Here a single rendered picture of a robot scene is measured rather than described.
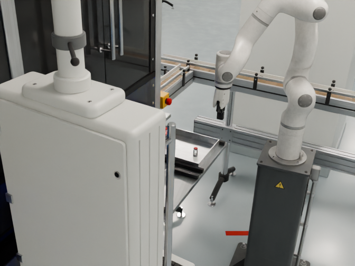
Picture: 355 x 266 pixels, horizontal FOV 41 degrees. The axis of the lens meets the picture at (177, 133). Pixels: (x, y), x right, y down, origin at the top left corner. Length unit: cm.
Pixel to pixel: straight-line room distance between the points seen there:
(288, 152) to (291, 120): 18
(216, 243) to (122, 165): 203
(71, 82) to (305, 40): 120
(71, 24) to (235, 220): 237
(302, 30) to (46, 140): 127
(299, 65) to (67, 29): 125
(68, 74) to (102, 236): 46
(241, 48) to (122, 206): 105
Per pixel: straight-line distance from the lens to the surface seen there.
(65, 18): 121
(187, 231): 321
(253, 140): 327
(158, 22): 235
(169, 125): 132
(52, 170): 137
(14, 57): 157
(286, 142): 234
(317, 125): 376
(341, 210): 363
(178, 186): 210
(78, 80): 125
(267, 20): 208
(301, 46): 215
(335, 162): 321
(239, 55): 205
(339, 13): 347
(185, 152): 234
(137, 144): 116
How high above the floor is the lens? 210
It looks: 29 degrees down
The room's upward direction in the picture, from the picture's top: 2 degrees clockwise
